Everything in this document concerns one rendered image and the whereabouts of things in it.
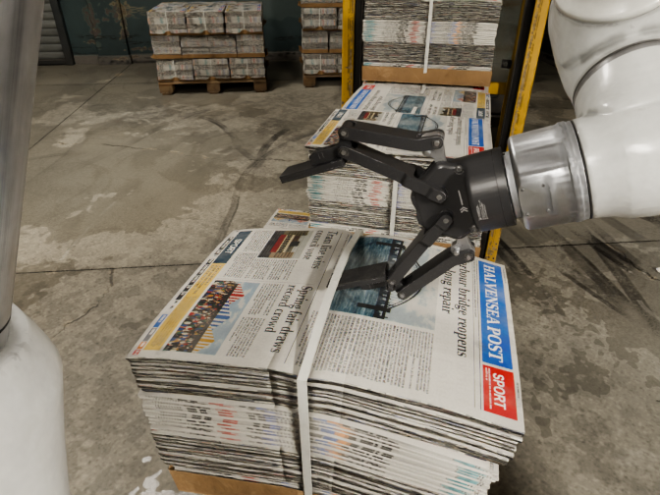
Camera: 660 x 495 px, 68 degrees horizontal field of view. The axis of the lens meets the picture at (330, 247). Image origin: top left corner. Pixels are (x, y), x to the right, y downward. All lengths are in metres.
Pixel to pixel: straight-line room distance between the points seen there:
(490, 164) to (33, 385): 0.37
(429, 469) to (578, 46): 0.42
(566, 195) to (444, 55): 1.12
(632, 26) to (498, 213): 0.19
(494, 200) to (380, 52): 1.14
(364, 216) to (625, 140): 0.69
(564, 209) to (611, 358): 1.87
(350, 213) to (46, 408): 0.86
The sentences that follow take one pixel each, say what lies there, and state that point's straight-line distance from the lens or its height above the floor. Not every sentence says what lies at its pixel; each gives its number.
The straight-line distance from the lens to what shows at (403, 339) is 0.52.
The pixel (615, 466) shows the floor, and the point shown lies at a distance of 1.94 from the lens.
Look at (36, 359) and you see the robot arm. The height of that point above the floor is 1.25.
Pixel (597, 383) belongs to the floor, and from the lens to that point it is 2.18.
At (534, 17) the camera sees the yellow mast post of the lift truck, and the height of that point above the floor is 1.19.
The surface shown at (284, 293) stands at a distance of 0.58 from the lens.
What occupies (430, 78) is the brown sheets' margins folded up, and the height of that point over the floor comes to 1.08.
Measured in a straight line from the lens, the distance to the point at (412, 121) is 1.20.
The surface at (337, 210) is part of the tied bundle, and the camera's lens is 1.07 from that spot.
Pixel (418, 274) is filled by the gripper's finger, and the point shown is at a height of 1.12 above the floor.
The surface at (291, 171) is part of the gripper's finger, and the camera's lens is 0.51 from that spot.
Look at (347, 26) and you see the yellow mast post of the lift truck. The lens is 2.11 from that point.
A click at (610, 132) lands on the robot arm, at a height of 1.29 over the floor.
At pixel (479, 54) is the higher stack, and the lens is 1.54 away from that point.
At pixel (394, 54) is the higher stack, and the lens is 1.55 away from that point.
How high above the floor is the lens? 1.42
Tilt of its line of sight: 32 degrees down
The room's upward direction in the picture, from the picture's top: straight up
